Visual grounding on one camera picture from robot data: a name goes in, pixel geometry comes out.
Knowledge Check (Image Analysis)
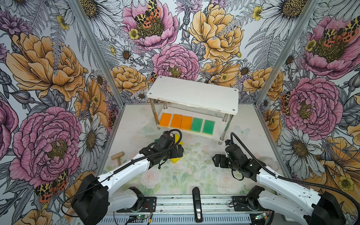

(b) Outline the orange sponge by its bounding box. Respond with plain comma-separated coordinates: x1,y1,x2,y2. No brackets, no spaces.
180,116,193,131
170,114,183,129
159,113,172,128

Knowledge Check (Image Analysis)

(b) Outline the light green sponge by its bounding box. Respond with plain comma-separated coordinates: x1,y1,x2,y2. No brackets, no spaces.
190,117,203,133
202,120,215,136

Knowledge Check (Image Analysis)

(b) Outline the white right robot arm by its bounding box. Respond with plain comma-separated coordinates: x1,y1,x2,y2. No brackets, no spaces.
212,144,347,225

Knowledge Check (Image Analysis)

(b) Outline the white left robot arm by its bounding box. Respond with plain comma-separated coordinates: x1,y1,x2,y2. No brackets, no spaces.
69,129,183,225

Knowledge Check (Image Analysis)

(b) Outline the white two-tier metal shelf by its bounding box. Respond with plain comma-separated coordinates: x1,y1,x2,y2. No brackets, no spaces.
147,76,239,143

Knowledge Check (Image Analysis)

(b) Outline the yellow sponge flat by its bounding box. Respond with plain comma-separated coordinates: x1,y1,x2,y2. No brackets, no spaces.
170,141,184,164

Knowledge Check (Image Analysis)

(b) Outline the small wooden mallet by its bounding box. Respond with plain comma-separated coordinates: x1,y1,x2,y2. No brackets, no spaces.
111,151,125,166

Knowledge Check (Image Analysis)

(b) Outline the black stapler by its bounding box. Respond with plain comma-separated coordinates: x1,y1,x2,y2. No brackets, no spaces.
192,187,203,223

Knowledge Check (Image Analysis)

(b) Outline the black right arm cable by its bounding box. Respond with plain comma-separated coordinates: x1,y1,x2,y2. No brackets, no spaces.
230,132,360,220

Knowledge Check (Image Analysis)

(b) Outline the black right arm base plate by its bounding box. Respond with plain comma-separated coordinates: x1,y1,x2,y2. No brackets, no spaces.
232,196,267,212

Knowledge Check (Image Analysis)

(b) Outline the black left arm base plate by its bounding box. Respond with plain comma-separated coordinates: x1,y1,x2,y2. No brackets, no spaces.
116,196,157,213

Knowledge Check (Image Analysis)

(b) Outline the aluminium front rail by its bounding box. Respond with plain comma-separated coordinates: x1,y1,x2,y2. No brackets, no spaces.
97,195,274,225

